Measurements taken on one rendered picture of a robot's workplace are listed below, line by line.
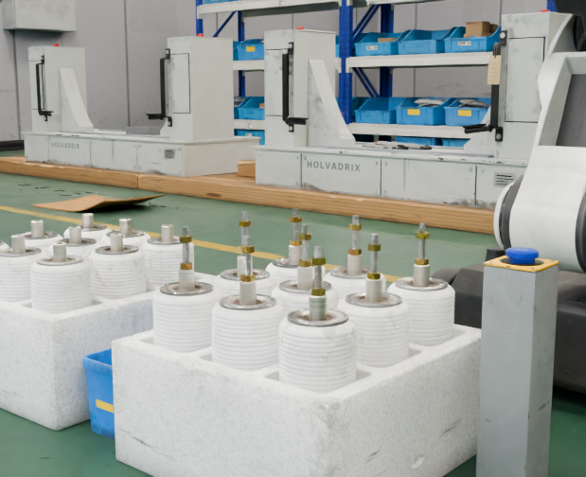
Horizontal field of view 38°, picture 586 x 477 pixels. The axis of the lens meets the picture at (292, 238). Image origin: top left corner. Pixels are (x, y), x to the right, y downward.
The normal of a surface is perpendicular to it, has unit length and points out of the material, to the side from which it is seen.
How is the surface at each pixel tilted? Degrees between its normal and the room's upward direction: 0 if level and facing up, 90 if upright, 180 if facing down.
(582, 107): 68
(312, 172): 90
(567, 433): 0
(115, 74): 90
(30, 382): 90
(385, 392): 90
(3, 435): 0
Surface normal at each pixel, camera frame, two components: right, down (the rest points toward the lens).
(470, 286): -0.49, -0.60
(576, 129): -0.63, -0.25
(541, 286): 0.76, 0.11
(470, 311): -0.68, 0.13
